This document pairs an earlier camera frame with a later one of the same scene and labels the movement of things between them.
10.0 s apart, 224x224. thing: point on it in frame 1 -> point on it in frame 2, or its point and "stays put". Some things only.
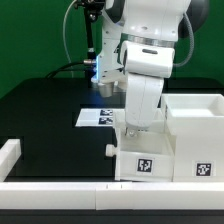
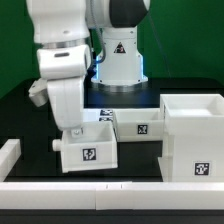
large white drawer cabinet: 194,125 stays put
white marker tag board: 95,117 stays put
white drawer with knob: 149,156 -> 95,149
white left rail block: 9,155 stays put
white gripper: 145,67 -> 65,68
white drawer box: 159,126 stays put
